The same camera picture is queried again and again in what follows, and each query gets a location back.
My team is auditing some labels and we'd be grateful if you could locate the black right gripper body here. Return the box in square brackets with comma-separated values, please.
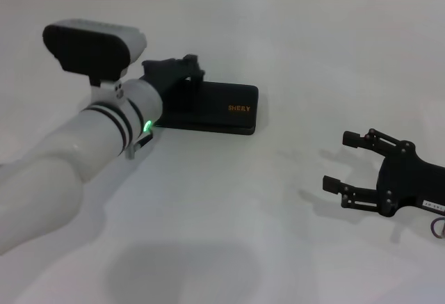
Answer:
[377, 140, 445, 218]

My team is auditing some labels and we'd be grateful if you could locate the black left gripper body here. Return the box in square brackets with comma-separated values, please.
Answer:
[141, 54, 195, 112]

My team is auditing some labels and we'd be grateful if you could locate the black glasses case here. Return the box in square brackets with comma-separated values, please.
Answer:
[152, 81, 260, 136]

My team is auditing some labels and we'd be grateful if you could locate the right gripper cable with connector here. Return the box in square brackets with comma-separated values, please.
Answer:
[429, 215, 445, 239]

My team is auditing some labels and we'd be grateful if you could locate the gripper cable with connector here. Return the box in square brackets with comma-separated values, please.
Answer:
[429, 215, 445, 239]
[124, 131, 154, 161]

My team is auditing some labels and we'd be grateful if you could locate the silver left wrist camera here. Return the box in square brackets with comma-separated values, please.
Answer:
[42, 18, 147, 88]

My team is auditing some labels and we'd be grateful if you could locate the left gripper cable with connector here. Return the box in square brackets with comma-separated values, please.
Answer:
[124, 131, 154, 161]

